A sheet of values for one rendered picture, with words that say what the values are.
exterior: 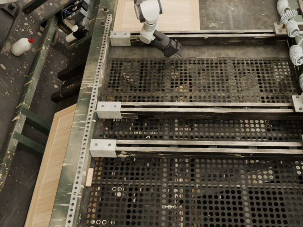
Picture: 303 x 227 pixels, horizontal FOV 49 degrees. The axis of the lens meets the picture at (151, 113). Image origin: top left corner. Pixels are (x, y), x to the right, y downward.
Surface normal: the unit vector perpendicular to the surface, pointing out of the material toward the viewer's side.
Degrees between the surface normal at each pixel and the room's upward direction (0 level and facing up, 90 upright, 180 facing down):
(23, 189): 0
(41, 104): 0
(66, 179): 58
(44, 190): 90
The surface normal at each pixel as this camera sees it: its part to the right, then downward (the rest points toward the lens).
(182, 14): -0.06, -0.58
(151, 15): 0.24, 0.62
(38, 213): -0.58, -0.50
